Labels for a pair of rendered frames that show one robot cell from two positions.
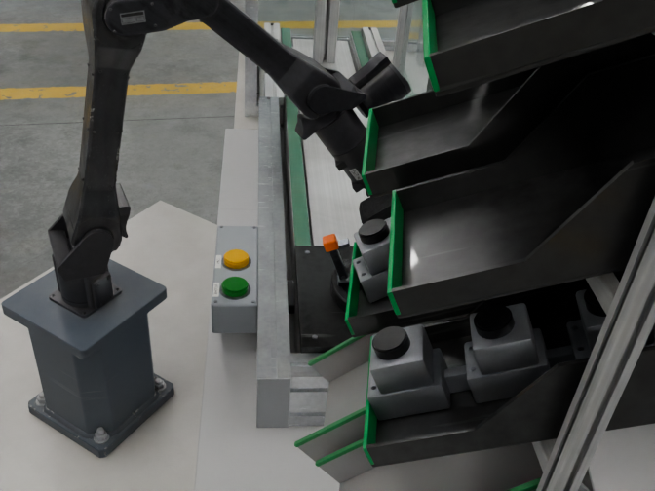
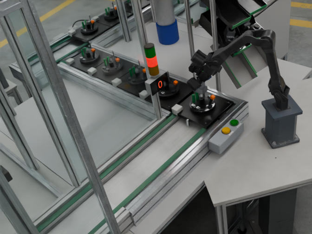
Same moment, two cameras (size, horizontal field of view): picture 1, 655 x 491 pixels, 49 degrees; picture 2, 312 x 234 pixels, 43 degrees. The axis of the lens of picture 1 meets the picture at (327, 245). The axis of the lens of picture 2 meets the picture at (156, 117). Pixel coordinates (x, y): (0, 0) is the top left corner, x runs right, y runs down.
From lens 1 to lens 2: 2.36 m
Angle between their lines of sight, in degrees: 88
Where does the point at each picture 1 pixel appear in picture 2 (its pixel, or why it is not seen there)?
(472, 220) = (246, 6)
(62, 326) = (290, 100)
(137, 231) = (233, 191)
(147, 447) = not seen: hidden behind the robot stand
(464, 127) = (228, 14)
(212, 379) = (249, 129)
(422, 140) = (233, 19)
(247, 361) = not seen: hidden behind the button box
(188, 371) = (254, 134)
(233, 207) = (191, 185)
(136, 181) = not seen: outside the picture
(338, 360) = (236, 81)
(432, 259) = (255, 8)
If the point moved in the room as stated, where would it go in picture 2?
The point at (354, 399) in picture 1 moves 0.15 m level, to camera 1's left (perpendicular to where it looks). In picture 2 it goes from (240, 77) to (262, 87)
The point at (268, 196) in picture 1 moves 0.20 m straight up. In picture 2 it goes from (192, 150) to (188, 119)
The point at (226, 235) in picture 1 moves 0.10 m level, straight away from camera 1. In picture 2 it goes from (220, 141) to (208, 153)
